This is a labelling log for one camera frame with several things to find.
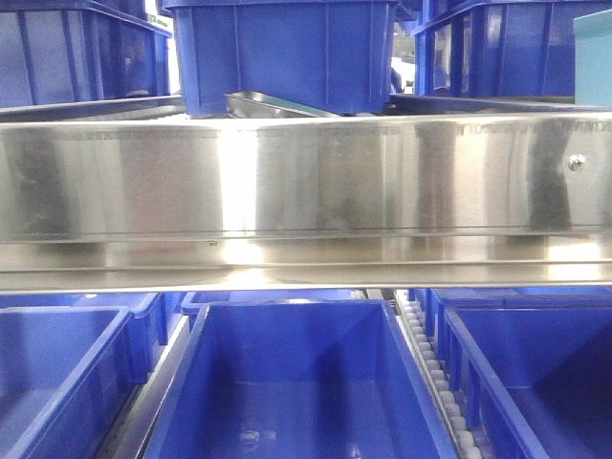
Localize left blue bin lower shelf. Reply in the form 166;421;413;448
1;307;134;458

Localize center blue bin lower shelf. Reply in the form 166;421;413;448
145;300;456;458

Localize white roller track lower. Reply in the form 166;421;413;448
397;301;483;459

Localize left blue bin upper shelf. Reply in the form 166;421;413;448
1;1;171;108

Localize blue bin shelf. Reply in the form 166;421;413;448
145;300;456;458
445;306;611;458
163;1;399;116
1;1;171;108
1;307;134;458
411;1;611;98

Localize steel shelf front rail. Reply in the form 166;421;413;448
1;112;611;293

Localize right blue bin lower shelf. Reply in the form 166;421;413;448
445;306;611;458

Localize light cyan plastic bin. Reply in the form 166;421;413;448
574;10;611;108

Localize right blue bin upper shelf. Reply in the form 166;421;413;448
411;1;611;98

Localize center blue bin upper shelf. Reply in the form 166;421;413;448
163;1;399;116

